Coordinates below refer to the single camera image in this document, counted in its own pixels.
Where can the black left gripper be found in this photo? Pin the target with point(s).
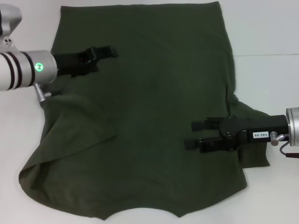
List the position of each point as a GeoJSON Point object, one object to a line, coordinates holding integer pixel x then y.
{"type": "Point", "coordinates": [70, 64]}

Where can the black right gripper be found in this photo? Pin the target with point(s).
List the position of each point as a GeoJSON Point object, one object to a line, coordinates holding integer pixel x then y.
{"type": "Point", "coordinates": [264, 126]}

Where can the dark green shirt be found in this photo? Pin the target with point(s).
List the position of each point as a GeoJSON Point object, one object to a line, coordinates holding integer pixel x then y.
{"type": "Point", "coordinates": [149, 116]}

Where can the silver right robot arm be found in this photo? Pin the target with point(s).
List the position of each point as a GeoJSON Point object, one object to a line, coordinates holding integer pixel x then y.
{"type": "Point", "coordinates": [294, 126]}

